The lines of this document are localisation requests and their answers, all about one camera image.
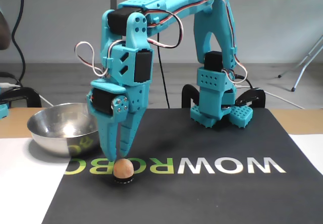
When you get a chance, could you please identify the black clamp with cables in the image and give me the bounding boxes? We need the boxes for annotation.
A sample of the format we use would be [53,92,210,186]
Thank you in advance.
[0,86,43,108]

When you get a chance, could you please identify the teal gripper with servo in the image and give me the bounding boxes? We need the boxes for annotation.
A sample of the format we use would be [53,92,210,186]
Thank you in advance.
[87,80,149,161]

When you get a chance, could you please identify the white sheet under mat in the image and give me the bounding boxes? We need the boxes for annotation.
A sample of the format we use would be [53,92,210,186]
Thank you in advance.
[0,133,323,224]

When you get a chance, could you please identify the white red gripper servo cable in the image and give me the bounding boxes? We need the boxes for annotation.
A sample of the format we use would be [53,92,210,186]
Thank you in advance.
[75,41,108,78]

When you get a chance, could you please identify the red white wrist servo cable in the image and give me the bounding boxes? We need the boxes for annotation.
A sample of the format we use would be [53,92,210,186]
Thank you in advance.
[147,6,184,49]

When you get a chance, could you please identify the thin black hanging cable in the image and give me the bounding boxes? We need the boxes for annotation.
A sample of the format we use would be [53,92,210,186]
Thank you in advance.
[149,0,171,108]

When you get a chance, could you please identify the black power cable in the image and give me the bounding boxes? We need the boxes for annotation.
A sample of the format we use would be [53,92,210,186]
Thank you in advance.
[233,74,253,90]

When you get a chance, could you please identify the black WOWROBO mat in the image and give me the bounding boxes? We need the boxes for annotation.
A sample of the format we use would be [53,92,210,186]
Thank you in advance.
[40,107,323,224]

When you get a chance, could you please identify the red white shoulder servo cable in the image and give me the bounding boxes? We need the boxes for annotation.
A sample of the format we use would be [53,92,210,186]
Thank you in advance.
[211,0,250,84]

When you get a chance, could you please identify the white metal rack legs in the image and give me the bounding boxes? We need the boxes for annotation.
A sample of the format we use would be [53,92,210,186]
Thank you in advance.
[277,34,323,92]

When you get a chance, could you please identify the thick black wall cable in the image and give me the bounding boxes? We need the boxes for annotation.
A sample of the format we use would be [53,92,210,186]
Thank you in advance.
[11,0,28,86]

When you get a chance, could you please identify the metal bowl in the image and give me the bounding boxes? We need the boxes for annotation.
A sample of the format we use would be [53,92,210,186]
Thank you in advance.
[27,102,101,158]

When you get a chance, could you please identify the person forearm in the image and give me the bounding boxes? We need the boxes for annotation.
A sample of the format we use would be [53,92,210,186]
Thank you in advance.
[0,9,12,50]

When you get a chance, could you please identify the orange ball with black base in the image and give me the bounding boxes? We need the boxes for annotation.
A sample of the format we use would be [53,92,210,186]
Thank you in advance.
[113,158,135,186]

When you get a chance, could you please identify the black table clamp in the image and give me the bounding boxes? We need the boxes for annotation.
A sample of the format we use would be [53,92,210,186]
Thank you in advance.
[234,87,266,108]
[181,84,202,108]

